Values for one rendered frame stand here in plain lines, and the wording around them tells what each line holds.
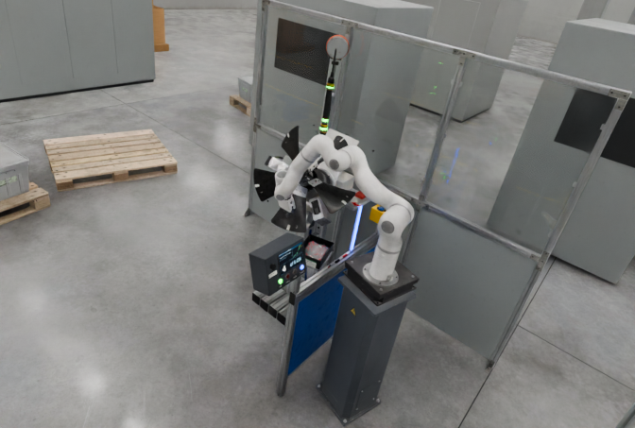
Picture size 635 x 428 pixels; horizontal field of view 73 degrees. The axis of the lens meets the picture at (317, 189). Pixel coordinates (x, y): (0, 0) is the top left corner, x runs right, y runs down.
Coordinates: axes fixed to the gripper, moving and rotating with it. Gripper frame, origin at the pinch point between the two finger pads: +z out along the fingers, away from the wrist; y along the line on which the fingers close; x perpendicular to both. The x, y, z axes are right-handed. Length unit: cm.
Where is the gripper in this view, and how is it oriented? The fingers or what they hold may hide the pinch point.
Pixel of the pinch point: (287, 214)
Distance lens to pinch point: 260.4
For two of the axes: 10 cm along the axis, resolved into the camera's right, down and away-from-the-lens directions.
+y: -7.6, -4.1, 5.0
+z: 0.5, 7.3, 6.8
